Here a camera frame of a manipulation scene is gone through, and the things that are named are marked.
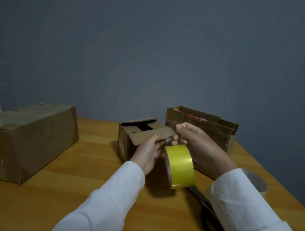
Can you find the person's right hand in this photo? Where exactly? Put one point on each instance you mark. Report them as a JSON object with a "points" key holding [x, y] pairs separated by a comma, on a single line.
{"points": [[205, 152]]}

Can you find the person's left forearm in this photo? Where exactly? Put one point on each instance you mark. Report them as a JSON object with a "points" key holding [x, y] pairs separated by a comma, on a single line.
{"points": [[107, 202]]}

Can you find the yellow tape roll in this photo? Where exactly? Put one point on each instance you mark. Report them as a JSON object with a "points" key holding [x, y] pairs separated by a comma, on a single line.
{"points": [[180, 166]]}

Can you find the large closed cardboard box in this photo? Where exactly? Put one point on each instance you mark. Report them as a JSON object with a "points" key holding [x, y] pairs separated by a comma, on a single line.
{"points": [[33, 138]]}

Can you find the person's right thumb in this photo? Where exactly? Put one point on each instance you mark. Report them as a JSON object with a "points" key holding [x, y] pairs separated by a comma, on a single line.
{"points": [[179, 142]]}

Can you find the small open cardboard box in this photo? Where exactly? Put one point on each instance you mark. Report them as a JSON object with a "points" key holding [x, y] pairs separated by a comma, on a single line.
{"points": [[128, 140]]}

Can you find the torn open cardboard box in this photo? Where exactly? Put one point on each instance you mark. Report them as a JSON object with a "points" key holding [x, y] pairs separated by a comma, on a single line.
{"points": [[214, 128]]}

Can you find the grey metal scissors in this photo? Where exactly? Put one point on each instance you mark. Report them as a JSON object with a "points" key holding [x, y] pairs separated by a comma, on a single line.
{"points": [[199, 195]]}

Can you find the person's right forearm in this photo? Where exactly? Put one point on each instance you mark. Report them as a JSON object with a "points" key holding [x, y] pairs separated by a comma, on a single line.
{"points": [[238, 202]]}

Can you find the person's left hand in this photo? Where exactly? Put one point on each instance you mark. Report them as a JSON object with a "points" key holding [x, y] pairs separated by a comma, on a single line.
{"points": [[145, 154]]}

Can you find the person's left thumb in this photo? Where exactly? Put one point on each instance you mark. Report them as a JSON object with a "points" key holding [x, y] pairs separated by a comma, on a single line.
{"points": [[159, 140]]}

